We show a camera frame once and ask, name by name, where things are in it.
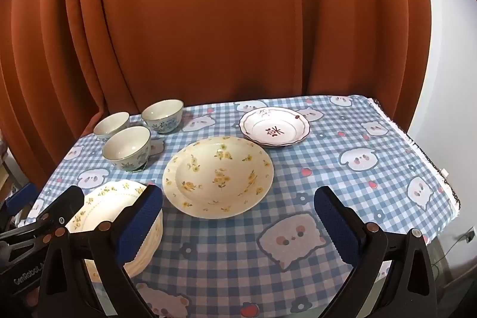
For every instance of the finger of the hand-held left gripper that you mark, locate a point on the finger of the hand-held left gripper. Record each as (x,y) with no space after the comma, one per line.
(69,202)
(20,197)

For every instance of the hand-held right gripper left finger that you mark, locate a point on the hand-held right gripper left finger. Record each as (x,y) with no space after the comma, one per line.
(139,228)

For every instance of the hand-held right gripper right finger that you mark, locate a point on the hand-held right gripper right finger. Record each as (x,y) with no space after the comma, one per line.
(335,225)

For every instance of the scalloped yellow floral plate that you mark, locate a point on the scalloped yellow floral plate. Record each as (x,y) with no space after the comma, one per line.
(143,264)
(108,202)

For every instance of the white bowl with green flowers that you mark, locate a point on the white bowl with green flowers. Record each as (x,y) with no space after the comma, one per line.
(126,148)

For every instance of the plain white bowl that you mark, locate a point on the plain white bowl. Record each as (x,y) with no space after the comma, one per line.
(111,124)

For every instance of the large yellow floral plate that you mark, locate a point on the large yellow floral plate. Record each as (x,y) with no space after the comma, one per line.
(218,176)

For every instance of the white plate with red pattern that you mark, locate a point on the white plate with red pattern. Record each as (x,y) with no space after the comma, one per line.
(275,126)

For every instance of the white bowl with blue flowers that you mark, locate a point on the white bowl with blue flowers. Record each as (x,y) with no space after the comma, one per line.
(163,115)

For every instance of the cluttered shelf unit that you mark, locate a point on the cluttered shelf unit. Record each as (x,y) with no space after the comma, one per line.
(5,169)

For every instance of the blue checked cartoon tablecloth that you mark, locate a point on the blue checked cartoon tablecloth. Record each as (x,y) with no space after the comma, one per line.
(231,243)

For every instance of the orange curtain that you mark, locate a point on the orange curtain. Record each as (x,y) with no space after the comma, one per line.
(223,23)

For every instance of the wall socket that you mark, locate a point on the wall socket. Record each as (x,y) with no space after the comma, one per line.
(470,233)

